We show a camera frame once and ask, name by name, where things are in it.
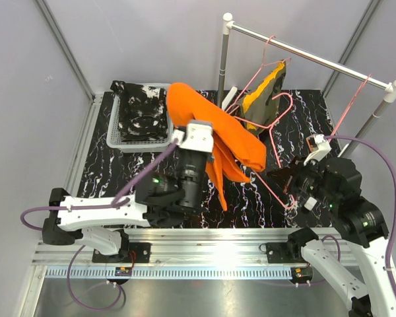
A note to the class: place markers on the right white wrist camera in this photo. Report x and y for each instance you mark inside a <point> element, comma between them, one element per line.
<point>319,147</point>

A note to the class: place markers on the camouflage orange trousers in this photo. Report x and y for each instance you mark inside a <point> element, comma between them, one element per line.
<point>258,107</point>

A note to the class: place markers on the aluminium rail frame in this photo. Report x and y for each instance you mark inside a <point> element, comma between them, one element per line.
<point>217,254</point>

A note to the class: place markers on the white plastic laundry basket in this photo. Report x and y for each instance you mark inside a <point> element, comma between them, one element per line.
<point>113,138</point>

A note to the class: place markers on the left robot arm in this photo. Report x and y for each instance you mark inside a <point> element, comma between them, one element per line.
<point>159,200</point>

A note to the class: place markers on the silver clothes rack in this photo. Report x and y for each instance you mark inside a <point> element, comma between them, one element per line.
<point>228,25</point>

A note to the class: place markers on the black white patterned trousers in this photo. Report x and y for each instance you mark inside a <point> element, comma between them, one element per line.
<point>142,112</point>

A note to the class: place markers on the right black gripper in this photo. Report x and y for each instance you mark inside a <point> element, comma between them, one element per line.
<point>292,173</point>

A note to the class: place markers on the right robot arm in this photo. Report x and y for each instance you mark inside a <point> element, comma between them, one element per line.
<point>335,183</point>

